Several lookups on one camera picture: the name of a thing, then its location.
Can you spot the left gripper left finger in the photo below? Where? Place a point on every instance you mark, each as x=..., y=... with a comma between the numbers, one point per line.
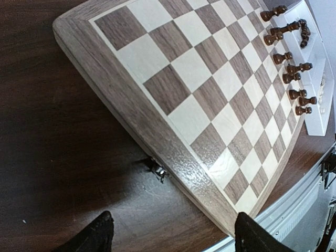
x=96, y=236

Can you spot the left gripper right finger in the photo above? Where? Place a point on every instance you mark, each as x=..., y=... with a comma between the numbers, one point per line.
x=250, y=236

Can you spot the dark chess pawn piece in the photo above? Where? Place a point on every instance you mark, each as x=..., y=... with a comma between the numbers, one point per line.
x=303, y=110

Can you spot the dark chess rook piece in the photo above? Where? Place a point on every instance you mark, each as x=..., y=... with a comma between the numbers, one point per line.
x=303, y=101

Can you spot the dark chess queen piece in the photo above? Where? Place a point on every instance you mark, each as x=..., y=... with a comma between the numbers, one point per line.
x=288, y=28

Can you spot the white chess pieces pile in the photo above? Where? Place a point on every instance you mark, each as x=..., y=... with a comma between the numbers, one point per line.
x=321, y=93

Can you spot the dark chess pieces pile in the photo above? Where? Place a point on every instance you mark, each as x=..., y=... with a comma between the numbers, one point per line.
x=305, y=33

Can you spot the wooden chessboard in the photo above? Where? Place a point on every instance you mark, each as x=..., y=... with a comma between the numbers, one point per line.
x=196, y=86

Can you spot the white divided plastic tray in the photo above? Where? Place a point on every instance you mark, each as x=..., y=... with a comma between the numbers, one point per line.
x=316, y=54

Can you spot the aluminium frame rail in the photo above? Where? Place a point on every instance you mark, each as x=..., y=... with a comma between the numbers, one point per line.
x=300, y=217

